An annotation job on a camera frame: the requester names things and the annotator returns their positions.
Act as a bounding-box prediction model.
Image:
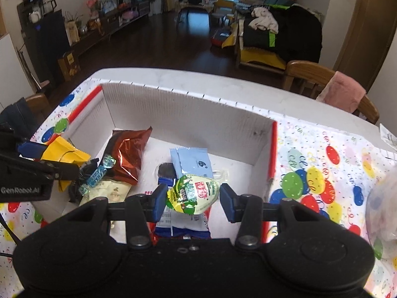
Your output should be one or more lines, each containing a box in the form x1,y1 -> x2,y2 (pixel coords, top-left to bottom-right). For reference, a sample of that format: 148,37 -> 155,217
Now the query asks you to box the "black jacket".
243,4 -> 323,63

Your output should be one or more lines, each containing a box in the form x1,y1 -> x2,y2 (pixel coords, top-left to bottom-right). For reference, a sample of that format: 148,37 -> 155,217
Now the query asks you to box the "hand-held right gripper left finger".
66,184 -> 168,250

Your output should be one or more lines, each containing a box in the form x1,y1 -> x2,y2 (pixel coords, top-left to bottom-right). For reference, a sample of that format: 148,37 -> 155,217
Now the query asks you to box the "teal candy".
78,154 -> 116,197

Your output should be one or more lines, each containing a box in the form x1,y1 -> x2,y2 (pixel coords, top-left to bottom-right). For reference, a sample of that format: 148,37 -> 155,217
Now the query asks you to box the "white and pink garment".
251,6 -> 280,34

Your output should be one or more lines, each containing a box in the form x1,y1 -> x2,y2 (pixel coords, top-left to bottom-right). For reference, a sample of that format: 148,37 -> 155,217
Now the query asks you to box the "yellow snack packet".
41,136 -> 91,192

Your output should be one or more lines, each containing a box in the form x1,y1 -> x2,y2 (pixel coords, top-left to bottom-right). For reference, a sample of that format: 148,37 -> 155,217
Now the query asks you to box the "dark television cabinet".
66,0 -> 152,55

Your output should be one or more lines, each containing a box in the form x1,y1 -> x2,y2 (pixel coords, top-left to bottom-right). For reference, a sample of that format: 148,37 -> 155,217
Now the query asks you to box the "dark blue cloth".
0,98 -> 35,137

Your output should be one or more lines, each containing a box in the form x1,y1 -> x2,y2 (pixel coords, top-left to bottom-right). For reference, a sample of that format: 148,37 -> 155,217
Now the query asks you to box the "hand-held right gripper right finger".
220,184 -> 320,251

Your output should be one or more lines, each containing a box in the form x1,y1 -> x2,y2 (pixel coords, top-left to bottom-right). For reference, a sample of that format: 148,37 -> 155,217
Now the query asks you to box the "black plum snack packet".
67,158 -> 100,204

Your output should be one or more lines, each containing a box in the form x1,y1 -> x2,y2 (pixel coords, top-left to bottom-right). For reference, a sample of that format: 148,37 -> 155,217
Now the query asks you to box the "clear packet with dark snack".
154,162 -> 175,180

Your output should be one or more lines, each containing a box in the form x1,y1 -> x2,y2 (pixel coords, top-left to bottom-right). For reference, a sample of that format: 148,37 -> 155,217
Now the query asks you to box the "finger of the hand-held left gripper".
19,158 -> 80,181
18,143 -> 49,160

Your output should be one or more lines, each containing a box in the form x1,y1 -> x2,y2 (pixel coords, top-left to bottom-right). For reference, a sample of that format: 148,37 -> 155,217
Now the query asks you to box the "green candy packet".
166,174 -> 221,215

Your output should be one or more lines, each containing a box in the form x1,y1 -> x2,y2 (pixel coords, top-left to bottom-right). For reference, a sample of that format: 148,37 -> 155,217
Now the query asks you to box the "dark coffee table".
176,4 -> 215,31

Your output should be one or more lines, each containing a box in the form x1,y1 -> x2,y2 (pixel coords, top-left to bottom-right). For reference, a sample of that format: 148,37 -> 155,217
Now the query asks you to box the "brown cardboard box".
58,51 -> 82,82

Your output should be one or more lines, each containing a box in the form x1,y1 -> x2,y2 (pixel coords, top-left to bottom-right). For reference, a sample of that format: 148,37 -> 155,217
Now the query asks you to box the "light blue snack packet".
154,147 -> 215,240

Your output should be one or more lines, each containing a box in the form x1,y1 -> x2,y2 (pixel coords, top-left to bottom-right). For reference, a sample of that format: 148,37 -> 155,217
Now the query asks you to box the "balloon print tablecloth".
0,79 -> 397,298

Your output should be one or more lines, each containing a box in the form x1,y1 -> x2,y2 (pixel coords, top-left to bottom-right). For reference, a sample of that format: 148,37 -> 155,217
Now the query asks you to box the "orange-brown foil snack packet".
105,126 -> 152,186

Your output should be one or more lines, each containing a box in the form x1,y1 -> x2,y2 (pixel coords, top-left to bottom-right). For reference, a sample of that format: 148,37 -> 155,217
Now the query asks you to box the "black cable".
0,214 -> 22,258

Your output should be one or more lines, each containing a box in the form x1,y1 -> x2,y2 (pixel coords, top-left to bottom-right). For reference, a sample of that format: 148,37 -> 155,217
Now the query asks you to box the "pink cloth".
316,71 -> 367,114

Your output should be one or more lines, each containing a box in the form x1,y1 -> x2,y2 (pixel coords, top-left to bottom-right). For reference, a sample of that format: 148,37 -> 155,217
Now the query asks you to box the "wooden door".
333,0 -> 397,91

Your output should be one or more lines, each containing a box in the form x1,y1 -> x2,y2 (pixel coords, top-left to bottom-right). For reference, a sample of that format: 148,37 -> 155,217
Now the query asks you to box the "white and yellow bag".
65,21 -> 80,44

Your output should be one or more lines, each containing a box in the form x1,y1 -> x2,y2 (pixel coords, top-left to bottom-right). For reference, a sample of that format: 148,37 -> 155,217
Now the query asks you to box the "clear plastic bag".
365,171 -> 397,260

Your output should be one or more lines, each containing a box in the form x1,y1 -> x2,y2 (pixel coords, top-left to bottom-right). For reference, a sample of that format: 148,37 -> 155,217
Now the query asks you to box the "yellow cushion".
240,48 -> 287,70

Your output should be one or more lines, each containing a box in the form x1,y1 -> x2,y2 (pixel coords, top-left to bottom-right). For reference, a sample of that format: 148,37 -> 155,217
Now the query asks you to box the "yellow chair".
214,0 -> 237,17

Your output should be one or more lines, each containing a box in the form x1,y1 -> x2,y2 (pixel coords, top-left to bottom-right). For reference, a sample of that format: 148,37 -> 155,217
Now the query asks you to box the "black cabinet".
17,0 -> 74,83

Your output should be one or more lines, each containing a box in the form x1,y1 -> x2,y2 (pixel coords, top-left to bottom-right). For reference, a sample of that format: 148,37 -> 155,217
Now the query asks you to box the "wooden chair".
25,93 -> 54,121
282,60 -> 380,125

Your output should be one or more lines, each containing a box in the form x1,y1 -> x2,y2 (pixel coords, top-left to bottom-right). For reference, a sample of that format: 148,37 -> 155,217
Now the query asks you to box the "beige snack packet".
79,178 -> 132,207

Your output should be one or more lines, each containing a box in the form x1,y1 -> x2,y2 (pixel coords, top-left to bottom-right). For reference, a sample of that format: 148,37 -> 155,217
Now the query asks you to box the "white paper packet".
379,123 -> 397,153

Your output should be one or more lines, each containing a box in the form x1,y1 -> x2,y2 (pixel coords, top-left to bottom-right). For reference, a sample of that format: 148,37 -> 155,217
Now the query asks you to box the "red cardboard box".
31,81 -> 279,246

